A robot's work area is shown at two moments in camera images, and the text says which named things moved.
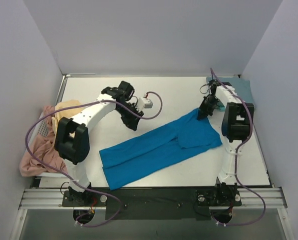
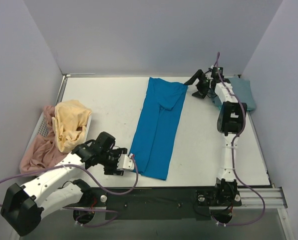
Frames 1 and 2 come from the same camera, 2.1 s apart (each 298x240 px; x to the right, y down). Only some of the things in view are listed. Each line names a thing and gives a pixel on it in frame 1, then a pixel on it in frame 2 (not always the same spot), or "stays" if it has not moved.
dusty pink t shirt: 43,146 stays
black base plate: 155,204 stays
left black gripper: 130,113 → 113,162
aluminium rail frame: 269,198 stays
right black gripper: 205,108 → 203,85
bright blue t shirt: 130,158 → 153,139
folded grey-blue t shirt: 242,86 stays
